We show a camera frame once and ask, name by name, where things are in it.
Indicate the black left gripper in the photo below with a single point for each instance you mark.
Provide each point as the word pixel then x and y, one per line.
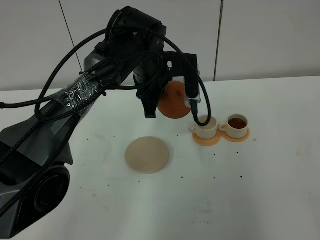
pixel 150 75

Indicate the brown clay teapot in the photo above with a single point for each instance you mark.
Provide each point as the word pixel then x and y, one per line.
pixel 172 102

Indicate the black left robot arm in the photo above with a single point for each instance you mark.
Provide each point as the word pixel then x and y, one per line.
pixel 33 153

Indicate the beige round teapot coaster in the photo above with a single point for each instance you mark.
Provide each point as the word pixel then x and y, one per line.
pixel 147 155

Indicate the left white teacup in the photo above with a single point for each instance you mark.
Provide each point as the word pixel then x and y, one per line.
pixel 205 132

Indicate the white teacup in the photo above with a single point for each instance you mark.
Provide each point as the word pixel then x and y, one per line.
pixel 205 132
pixel 236 126

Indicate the left orange cup coaster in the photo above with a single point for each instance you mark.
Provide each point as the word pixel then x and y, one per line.
pixel 207 142

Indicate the orange cup coaster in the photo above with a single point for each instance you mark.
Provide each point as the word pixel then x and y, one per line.
pixel 207 142
pixel 236 140

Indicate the right orange cup coaster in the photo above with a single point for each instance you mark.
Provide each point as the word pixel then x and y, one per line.
pixel 236 140

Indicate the right white teacup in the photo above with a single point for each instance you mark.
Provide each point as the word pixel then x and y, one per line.
pixel 236 126

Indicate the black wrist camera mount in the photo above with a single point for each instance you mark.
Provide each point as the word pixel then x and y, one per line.
pixel 186 65

